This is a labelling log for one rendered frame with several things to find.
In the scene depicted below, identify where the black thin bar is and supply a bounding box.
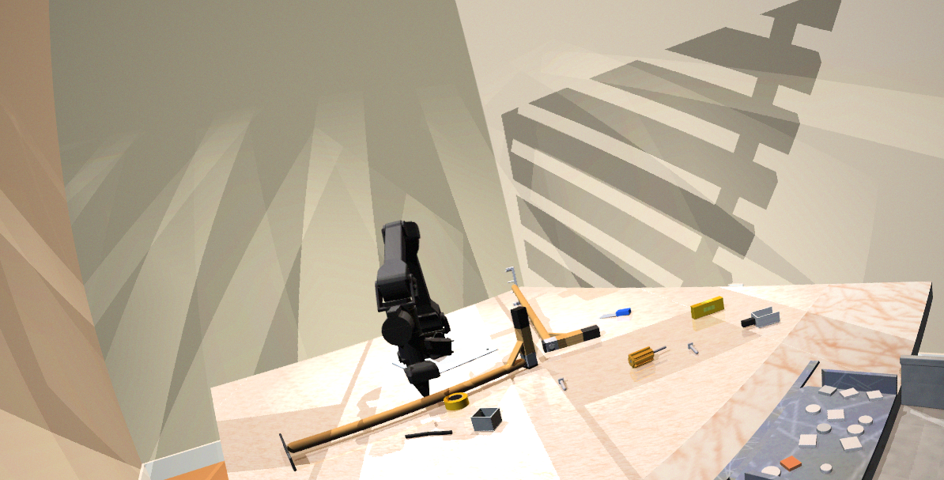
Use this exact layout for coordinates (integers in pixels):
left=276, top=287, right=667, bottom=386
left=405, top=430, right=453, bottom=438

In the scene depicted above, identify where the orange square tile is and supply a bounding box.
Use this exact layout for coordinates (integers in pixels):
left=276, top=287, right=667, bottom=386
left=780, top=456, right=802, bottom=472

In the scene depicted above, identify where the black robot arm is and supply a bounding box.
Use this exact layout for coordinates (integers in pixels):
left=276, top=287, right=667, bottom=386
left=375, top=220, right=454, bottom=360

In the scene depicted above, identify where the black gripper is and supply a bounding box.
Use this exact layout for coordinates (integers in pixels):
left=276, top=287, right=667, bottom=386
left=396, top=329, right=440, bottom=397

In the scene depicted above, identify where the yellow rectangular block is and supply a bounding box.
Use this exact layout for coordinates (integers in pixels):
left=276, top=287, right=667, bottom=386
left=690, top=296, right=724, bottom=319

